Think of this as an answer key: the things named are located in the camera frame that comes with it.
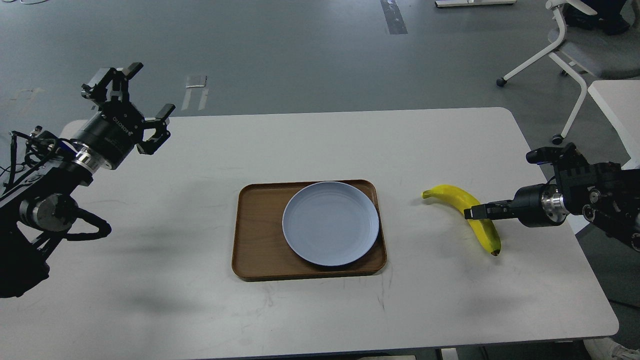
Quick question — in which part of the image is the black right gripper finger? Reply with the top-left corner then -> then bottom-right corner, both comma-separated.
462,200 -> 515,220

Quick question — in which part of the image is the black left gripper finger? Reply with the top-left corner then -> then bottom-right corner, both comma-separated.
135,104 -> 176,155
81,62 -> 144,111

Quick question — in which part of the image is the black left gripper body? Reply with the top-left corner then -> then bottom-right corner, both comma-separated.
71,108 -> 144,170

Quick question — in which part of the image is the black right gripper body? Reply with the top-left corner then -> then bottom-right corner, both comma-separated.
510,184 -> 557,228

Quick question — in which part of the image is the yellow banana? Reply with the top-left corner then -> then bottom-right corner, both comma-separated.
422,184 -> 502,256

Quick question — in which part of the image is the light blue plate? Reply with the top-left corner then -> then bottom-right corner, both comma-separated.
281,181 -> 382,267

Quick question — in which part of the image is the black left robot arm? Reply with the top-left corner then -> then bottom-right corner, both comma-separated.
0,63 -> 175,298

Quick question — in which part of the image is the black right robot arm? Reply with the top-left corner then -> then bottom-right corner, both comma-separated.
463,143 -> 640,251

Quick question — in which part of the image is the white side table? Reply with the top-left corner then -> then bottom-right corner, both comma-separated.
587,78 -> 640,170

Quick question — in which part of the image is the white office chair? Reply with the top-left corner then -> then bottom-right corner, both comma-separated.
496,0 -> 640,145

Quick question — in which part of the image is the brown wooden tray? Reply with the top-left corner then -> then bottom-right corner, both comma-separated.
231,181 -> 387,281

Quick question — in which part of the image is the white furniture base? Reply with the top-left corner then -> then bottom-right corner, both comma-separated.
434,0 -> 518,9

